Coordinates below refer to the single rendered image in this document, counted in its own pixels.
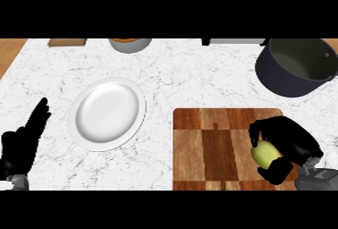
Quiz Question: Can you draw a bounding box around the brown wooden block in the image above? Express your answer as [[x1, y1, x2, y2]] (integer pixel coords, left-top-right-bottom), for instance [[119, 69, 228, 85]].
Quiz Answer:
[[48, 38, 88, 48]]

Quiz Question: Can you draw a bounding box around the grey bowl with orange contents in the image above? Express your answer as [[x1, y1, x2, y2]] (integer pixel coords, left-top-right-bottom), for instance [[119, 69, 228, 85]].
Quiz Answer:
[[108, 38, 154, 55]]

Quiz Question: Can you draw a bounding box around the brown wooden cutting board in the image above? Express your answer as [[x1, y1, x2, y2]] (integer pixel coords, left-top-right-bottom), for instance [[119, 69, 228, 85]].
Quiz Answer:
[[172, 107, 299, 191]]

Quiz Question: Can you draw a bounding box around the yellow-green lemon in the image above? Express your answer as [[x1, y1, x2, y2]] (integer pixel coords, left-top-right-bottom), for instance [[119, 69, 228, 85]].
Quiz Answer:
[[250, 140, 284, 170]]

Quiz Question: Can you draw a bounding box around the dark grey pot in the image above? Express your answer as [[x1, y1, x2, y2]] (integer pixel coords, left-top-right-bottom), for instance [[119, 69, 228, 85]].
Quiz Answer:
[[254, 38, 338, 98]]

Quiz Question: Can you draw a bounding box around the grey appliance with black edge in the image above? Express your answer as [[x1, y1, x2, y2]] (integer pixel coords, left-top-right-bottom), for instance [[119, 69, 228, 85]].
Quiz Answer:
[[201, 38, 269, 47]]

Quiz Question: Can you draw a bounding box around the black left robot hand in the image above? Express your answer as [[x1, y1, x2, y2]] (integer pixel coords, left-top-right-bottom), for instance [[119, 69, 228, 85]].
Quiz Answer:
[[0, 97, 54, 182]]

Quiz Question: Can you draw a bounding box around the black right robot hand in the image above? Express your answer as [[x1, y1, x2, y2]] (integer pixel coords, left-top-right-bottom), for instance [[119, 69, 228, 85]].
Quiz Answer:
[[248, 115, 325, 186]]

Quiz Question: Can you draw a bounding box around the white oval plate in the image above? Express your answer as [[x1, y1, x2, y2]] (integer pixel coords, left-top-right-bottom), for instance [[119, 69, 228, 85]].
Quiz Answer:
[[68, 76, 147, 152]]

